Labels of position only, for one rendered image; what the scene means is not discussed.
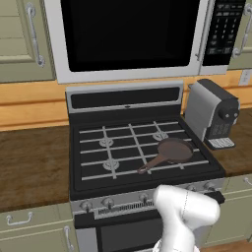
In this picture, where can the silver microwave oven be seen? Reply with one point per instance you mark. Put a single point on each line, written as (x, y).
(128, 32)

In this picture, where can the pale green wall cupboard door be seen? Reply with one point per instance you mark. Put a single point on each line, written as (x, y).
(241, 60)
(16, 39)

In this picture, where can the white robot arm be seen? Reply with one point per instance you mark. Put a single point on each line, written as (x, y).
(183, 213)

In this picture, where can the silver stove knob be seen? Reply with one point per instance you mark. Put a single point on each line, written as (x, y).
(143, 197)
(86, 206)
(209, 186)
(107, 202)
(191, 188)

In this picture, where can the grey and black coffee machine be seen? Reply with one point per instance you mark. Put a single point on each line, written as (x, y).
(213, 108)

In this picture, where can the black oven door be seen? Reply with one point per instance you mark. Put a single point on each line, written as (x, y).
(131, 234)

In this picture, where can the black and silver stove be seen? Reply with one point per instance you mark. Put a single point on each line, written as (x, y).
(131, 111)

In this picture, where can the white wall socket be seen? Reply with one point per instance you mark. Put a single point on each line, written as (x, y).
(244, 77)

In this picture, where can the brown cast iron pan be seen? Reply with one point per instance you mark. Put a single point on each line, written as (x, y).
(174, 151)

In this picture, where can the pale green drawer front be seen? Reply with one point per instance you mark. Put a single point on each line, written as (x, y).
(238, 185)
(42, 218)

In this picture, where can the pale green base cupboard door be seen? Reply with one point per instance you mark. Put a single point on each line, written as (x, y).
(32, 241)
(234, 220)

